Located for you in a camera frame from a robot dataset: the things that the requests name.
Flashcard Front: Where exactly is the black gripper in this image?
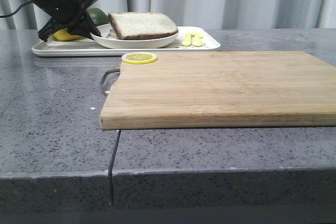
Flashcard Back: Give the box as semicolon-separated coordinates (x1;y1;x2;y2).
38;0;101;41

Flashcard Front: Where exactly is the white round plate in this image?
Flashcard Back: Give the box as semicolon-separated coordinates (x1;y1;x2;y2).
92;24;179;49

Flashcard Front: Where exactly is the white rectangular tray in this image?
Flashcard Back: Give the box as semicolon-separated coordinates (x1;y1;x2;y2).
32;26;220;57

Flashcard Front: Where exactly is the green lime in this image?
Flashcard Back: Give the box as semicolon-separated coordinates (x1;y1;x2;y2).
87;8;109;26

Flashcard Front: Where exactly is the yellow lemon front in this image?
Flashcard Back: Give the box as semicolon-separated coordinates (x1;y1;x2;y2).
53;29;81;41

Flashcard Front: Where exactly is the lemon slice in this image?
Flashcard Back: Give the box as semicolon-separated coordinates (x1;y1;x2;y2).
122;52;158;65

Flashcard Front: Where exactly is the yellow plastic fork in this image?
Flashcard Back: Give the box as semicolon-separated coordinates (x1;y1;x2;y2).
181;33;193;47

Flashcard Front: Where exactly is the yellow plastic knife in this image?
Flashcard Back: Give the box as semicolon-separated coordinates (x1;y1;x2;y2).
192;32;204;47

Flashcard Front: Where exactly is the wooden cutting board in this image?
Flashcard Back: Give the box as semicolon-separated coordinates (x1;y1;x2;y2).
100;51;335;130

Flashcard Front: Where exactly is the metal board handle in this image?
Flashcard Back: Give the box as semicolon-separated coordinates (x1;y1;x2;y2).
99;67;120;94

